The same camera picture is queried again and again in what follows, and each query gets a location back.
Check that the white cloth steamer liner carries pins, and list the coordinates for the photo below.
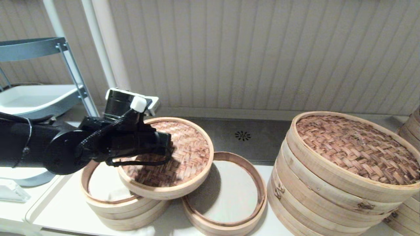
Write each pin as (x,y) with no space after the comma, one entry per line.
(229,193)
(105,186)

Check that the steel drain plate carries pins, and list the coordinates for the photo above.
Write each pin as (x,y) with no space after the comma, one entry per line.
(262,144)

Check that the grey metal rack frame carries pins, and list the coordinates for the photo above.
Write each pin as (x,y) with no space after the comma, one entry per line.
(29,49)

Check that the small woven bamboo lid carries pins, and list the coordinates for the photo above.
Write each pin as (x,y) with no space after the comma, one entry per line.
(190,157)

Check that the clear acrylic sign holder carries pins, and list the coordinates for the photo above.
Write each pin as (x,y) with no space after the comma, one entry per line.
(13,193)

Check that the white vertical pole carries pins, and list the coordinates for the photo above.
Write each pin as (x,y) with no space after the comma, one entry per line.
(98,46)
(54,19)

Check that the large bamboo steamer stack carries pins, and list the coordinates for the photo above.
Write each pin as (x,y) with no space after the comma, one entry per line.
(311,206)

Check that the small bamboo steamer basket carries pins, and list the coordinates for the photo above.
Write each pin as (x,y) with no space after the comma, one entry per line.
(124,213)
(229,227)

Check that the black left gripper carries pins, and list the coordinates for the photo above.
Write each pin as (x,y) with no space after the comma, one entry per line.
(131,144)

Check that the black wrist camera white caps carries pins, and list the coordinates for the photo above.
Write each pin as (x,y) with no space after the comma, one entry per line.
(119,103)

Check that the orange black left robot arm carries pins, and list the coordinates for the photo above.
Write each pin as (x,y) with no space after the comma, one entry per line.
(39,144)

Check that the large woven bamboo steamer lid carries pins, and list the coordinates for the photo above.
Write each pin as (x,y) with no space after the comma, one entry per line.
(354,147)

